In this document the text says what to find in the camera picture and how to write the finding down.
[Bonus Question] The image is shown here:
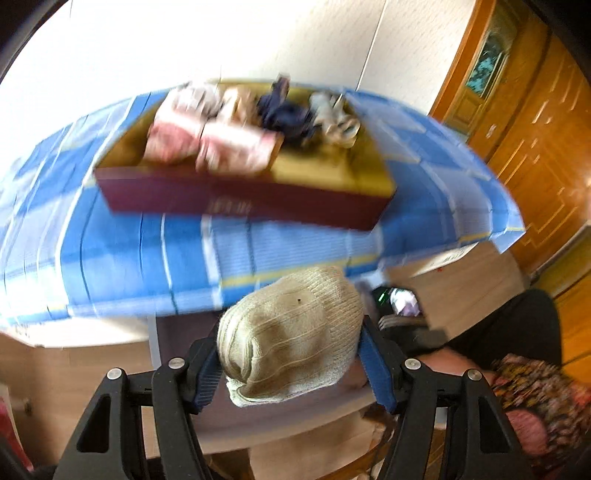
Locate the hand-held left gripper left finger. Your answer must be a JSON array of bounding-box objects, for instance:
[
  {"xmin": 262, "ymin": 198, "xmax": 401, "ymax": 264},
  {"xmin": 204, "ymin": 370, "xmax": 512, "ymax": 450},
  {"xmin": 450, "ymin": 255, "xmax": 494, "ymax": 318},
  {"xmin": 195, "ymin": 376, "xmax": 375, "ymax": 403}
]
[{"xmin": 53, "ymin": 338, "xmax": 228, "ymax": 480}]

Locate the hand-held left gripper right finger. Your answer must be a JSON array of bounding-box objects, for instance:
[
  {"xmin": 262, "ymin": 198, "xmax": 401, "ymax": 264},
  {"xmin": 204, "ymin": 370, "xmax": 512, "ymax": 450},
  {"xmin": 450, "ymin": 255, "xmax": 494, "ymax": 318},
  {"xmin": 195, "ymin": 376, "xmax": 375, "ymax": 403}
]
[{"xmin": 356, "ymin": 316, "xmax": 536, "ymax": 480}]

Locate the beige knitted sock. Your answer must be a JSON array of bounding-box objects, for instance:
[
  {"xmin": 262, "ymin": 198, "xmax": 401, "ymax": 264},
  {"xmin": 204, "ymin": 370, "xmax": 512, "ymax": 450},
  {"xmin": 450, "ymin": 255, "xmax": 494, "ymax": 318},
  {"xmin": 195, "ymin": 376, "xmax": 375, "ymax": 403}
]
[{"xmin": 216, "ymin": 265, "xmax": 365, "ymax": 408}]

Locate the gold tin box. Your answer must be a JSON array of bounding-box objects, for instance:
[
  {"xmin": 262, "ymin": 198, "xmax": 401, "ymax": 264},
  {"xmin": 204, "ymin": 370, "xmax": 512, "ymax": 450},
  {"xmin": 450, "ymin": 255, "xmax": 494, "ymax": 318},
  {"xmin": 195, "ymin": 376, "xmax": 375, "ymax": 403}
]
[{"xmin": 93, "ymin": 78, "xmax": 398, "ymax": 232}]

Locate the light green cloth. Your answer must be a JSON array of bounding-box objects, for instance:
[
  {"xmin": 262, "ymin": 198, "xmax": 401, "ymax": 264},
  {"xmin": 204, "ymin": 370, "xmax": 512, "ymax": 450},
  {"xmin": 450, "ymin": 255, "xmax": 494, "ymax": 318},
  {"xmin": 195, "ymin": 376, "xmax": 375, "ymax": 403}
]
[{"xmin": 307, "ymin": 90, "xmax": 362, "ymax": 149}]

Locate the plain pink cloth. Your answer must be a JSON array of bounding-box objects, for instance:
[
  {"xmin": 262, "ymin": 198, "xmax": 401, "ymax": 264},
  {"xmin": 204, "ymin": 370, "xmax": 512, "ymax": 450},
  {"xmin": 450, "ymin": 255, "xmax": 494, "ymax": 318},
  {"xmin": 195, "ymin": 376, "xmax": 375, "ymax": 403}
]
[{"xmin": 196, "ymin": 122, "xmax": 284, "ymax": 177}]

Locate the navy cloth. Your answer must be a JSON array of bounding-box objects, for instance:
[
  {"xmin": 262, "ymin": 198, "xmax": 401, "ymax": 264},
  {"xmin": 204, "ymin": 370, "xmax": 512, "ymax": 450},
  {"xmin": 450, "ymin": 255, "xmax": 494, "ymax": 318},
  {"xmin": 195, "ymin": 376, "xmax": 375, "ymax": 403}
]
[{"xmin": 256, "ymin": 74, "xmax": 319, "ymax": 148}]

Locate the pink patterned cloth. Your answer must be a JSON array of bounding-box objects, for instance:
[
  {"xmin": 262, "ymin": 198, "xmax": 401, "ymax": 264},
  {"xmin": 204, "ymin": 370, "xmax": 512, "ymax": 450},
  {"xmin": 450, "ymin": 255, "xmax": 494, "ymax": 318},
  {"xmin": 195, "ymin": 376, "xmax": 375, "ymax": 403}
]
[{"xmin": 142, "ymin": 117, "xmax": 206, "ymax": 166}]

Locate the white cabinet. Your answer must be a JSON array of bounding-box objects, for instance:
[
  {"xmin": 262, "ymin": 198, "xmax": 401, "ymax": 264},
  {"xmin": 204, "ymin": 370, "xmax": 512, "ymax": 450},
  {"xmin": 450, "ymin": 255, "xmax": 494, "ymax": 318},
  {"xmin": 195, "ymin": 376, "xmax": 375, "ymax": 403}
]
[{"xmin": 0, "ymin": 242, "xmax": 529, "ymax": 462}]

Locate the blue plaid tablecloth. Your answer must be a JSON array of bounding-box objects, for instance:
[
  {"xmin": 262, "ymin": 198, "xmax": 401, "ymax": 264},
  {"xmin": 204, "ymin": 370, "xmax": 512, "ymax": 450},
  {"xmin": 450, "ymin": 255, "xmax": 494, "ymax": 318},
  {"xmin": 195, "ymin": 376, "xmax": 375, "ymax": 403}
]
[{"xmin": 0, "ymin": 85, "xmax": 527, "ymax": 330}]

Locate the floral patterned clothing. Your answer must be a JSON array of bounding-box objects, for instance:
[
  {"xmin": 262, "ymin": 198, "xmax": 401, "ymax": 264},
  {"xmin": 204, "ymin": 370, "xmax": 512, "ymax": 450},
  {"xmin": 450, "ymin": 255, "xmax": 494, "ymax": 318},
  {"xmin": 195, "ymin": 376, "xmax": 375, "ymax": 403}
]
[{"xmin": 489, "ymin": 353, "xmax": 591, "ymax": 467}]

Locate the red cloth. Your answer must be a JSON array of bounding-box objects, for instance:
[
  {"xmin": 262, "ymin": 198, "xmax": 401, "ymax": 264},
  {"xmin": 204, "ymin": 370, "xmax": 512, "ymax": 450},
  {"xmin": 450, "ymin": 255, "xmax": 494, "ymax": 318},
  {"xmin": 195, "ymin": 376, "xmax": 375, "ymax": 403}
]
[{"xmin": 0, "ymin": 394, "xmax": 21, "ymax": 467}]

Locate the carved wooden door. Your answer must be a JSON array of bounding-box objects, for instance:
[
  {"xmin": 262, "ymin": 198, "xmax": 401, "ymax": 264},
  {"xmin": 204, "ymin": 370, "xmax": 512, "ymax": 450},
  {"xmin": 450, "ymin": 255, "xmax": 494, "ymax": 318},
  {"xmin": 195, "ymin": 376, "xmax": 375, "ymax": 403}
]
[{"xmin": 489, "ymin": 32, "xmax": 591, "ymax": 278}]

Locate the wooden door with glass panel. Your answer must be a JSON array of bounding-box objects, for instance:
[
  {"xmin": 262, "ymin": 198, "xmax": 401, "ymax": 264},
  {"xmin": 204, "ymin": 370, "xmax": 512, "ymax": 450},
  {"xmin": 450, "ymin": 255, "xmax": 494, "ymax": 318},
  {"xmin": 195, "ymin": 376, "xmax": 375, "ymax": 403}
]
[{"xmin": 462, "ymin": 18, "xmax": 550, "ymax": 153}]

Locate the wooden door frame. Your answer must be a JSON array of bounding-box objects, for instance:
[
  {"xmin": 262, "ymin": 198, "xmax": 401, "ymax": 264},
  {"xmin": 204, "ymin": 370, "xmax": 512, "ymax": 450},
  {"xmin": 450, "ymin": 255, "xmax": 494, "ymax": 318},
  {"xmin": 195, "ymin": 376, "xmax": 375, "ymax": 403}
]
[{"xmin": 428, "ymin": 0, "xmax": 504, "ymax": 139}]

